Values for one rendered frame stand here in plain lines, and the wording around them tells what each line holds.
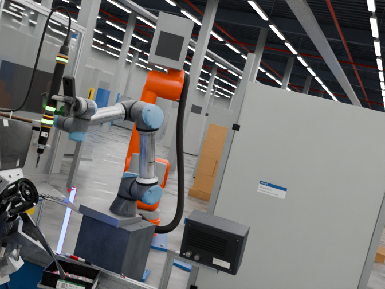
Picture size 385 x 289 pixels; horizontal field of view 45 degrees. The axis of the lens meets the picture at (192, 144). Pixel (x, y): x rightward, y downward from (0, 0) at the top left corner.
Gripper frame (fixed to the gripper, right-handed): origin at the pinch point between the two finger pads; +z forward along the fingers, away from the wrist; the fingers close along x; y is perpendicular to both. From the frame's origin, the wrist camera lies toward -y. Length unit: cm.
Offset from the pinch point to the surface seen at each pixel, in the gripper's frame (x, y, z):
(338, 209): -125, 31, -182
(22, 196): -5.6, 38.0, 9.7
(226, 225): -74, 35, -37
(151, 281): 18, 158, -270
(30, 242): -3, 60, -7
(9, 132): 15.6, 19.0, -3.3
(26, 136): 11.1, 19.1, -8.1
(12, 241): 2, 61, -3
